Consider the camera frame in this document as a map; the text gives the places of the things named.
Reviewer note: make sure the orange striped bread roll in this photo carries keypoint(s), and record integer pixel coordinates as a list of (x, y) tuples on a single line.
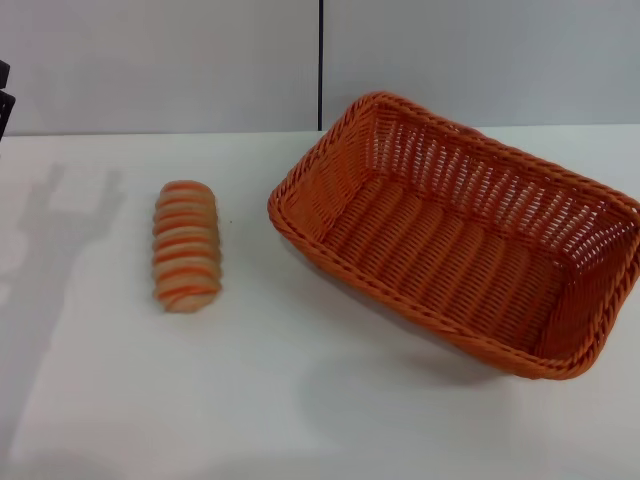
[(187, 245)]

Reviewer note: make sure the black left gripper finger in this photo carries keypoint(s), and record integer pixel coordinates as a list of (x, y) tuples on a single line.
[(5, 112)]

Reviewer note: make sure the black vertical wall strip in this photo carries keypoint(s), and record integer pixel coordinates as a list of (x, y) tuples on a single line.
[(320, 65)]

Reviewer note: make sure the orange woven rectangular basket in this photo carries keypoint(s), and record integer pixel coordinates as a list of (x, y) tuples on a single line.
[(425, 250)]

